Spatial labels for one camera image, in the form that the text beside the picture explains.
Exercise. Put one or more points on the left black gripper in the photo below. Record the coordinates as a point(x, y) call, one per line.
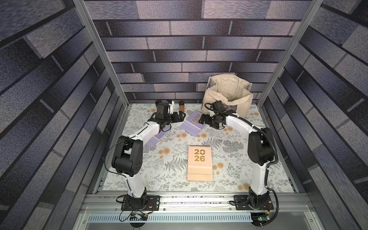
point(180, 119)

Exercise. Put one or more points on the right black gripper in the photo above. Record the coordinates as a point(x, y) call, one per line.
point(207, 119)

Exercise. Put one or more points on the purple calendar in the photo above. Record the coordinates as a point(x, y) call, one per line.
point(157, 138)
point(191, 125)

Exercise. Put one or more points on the peach 2026 desk calendar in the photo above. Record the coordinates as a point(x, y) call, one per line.
point(200, 164)

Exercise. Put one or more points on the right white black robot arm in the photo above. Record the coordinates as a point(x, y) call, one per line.
point(261, 151)

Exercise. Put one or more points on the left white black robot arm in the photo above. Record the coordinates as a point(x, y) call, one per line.
point(127, 159)

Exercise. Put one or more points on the amber spice bottle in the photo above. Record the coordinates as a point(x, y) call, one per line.
point(182, 106)

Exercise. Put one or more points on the dark jar red label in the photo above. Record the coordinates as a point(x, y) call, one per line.
point(157, 102)

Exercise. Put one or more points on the beige canvas tote bag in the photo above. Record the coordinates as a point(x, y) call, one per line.
point(234, 92)

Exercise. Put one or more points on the left circuit board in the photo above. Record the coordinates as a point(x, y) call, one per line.
point(138, 217)

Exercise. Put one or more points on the circuit board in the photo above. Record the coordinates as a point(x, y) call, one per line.
point(260, 219)
point(138, 217)

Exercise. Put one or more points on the right circuit board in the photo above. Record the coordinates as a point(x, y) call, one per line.
point(260, 219)

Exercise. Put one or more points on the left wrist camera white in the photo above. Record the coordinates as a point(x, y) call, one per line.
point(171, 106)

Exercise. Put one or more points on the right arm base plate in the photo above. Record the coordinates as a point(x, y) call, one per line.
point(252, 202)

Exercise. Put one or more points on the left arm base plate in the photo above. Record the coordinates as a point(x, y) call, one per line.
point(152, 202)

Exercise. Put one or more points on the left aluminium frame post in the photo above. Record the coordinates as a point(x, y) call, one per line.
point(93, 33)

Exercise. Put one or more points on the aluminium frame post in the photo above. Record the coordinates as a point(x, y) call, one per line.
point(93, 33)
point(309, 15)

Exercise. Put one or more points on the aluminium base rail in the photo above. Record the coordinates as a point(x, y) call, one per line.
point(194, 211)

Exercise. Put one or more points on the right aluminium frame post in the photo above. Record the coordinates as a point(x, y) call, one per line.
point(309, 15)

